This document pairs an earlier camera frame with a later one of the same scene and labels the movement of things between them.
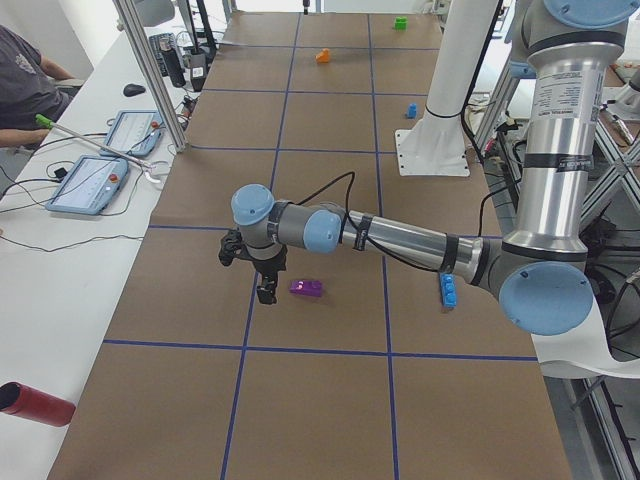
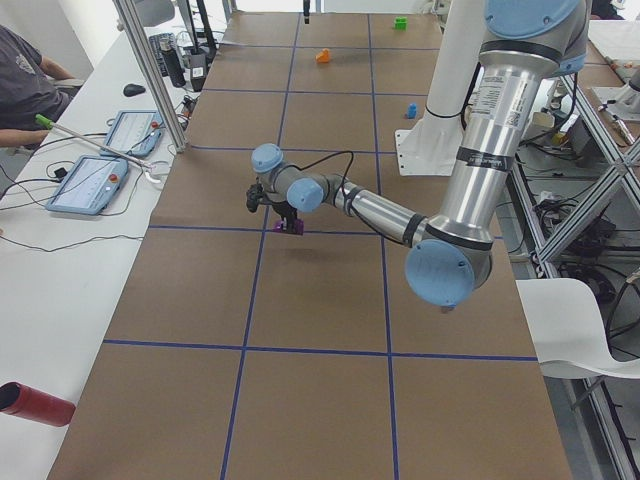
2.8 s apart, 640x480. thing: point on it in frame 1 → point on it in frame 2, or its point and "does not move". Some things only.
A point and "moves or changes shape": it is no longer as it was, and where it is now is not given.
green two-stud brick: [400, 23] does not move
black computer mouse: [131, 90] does not move
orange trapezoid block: [324, 56] does not move
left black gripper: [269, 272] → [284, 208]
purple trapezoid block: [307, 287] moves or changes shape
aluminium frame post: [130, 22] does not move
